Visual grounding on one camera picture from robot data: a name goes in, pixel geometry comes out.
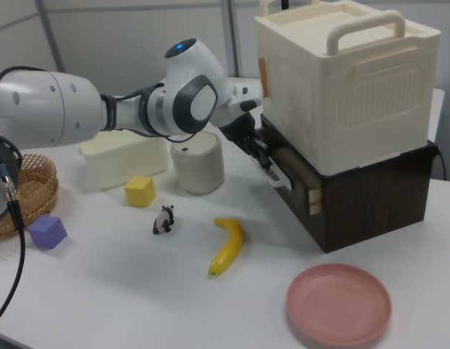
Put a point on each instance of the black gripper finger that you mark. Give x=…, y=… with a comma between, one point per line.
x=266, y=157
x=254, y=152

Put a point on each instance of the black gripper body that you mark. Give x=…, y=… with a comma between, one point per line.
x=239, y=129

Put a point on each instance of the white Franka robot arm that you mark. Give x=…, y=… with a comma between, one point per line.
x=57, y=109

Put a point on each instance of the dark wooden drawer cabinet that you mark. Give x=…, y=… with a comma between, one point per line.
x=373, y=207

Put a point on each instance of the cream plastic open bin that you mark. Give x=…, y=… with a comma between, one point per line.
x=123, y=163

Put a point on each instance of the small white lidded trash can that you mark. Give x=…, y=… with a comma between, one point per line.
x=199, y=167

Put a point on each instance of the rose gold box latch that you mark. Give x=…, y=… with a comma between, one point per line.
x=262, y=78

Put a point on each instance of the yellow toy banana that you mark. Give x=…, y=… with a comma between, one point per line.
x=230, y=247

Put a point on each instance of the small panda figurine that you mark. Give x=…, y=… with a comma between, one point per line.
x=164, y=220

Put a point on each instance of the yellow foam cube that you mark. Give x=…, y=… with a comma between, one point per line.
x=139, y=192

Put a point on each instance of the pink plastic plate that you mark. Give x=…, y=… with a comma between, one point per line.
x=339, y=305

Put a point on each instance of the woven wicker basket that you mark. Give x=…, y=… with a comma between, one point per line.
x=35, y=189

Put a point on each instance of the purple foam cube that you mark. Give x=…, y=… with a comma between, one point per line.
x=46, y=232

